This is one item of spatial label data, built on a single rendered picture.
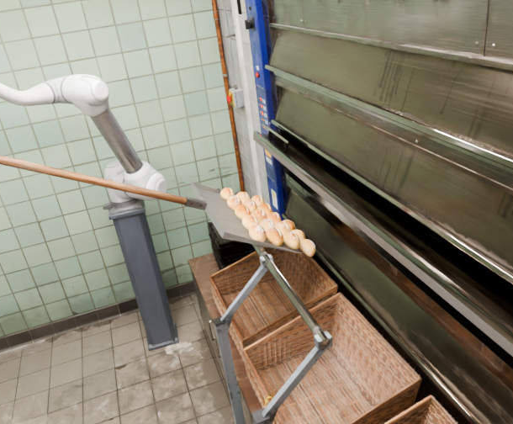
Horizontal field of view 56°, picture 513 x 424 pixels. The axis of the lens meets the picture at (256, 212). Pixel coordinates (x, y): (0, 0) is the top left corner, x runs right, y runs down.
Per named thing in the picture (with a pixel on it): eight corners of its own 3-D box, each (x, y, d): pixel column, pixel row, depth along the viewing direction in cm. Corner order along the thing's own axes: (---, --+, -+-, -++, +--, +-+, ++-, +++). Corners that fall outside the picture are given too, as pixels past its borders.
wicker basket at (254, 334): (293, 272, 271) (289, 230, 259) (343, 333, 223) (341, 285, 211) (212, 299, 259) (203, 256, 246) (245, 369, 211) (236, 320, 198)
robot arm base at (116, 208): (103, 204, 285) (101, 196, 283) (141, 196, 289) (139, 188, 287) (103, 217, 269) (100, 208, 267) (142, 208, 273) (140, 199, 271)
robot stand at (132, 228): (146, 331, 332) (108, 202, 287) (176, 323, 336) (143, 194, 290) (148, 351, 314) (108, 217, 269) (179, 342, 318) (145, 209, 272)
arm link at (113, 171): (124, 189, 287) (114, 155, 277) (146, 193, 278) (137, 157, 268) (103, 201, 275) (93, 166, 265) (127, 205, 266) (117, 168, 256)
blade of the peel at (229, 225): (222, 238, 180) (224, 231, 179) (189, 186, 227) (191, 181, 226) (302, 253, 196) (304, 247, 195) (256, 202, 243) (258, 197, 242)
